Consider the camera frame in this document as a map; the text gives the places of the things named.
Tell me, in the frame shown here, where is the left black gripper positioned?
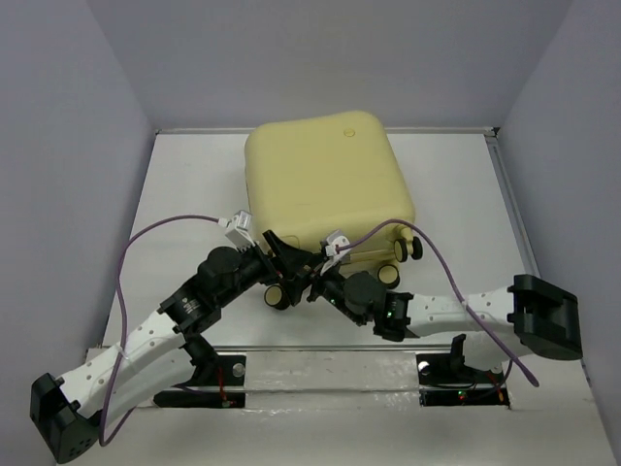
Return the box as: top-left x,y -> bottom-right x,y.
216,230 -> 313,308

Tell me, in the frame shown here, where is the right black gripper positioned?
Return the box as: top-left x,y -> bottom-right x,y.
281,250 -> 366,325

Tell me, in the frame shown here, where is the yellow suitcase with black lining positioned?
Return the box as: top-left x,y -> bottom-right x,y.
245,111 -> 422,289

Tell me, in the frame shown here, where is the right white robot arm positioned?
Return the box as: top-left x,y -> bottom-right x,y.
308,271 -> 583,381

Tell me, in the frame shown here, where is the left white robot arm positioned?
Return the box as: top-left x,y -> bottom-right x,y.
30,227 -> 342,464

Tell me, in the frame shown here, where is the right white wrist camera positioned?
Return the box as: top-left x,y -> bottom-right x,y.
320,229 -> 350,276

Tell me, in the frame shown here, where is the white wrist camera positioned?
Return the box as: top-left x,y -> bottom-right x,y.
320,229 -> 350,276
224,210 -> 255,251

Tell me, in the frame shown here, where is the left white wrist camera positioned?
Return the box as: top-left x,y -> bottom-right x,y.
224,210 -> 255,251

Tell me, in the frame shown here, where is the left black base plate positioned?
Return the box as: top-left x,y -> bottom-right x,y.
152,353 -> 246,409

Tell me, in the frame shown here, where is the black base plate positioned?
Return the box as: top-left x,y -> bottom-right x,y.
152,353 -> 246,409
416,334 -> 513,407

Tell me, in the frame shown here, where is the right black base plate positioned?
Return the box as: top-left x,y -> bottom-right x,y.
416,334 -> 513,407

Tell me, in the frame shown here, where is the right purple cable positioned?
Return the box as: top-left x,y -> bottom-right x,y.
334,220 -> 539,387

